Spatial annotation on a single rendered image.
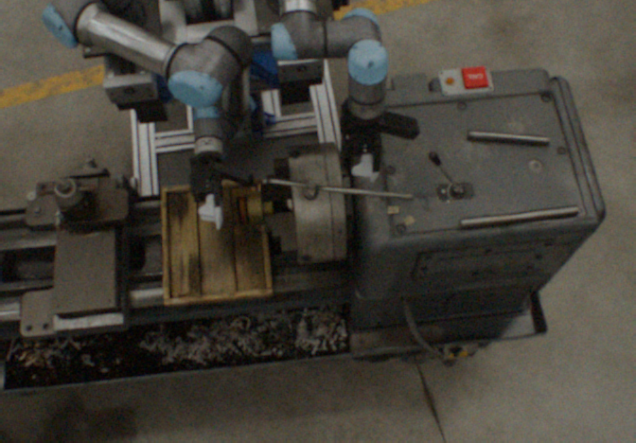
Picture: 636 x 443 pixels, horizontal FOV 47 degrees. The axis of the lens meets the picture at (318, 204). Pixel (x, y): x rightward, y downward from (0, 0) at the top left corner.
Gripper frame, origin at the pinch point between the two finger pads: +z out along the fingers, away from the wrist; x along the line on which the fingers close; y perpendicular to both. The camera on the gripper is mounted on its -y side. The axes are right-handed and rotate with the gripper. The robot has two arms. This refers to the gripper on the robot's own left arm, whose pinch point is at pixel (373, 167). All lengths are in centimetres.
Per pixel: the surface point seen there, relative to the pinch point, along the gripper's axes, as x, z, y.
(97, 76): -153, 109, 102
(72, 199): -15, 20, 75
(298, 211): -0.3, 15.1, 17.7
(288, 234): -1.5, 26.6, 20.8
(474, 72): -30.4, 4.0, -31.2
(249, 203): -9.8, 22.7, 30.0
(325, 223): 2.2, 17.9, 11.5
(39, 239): -22, 47, 93
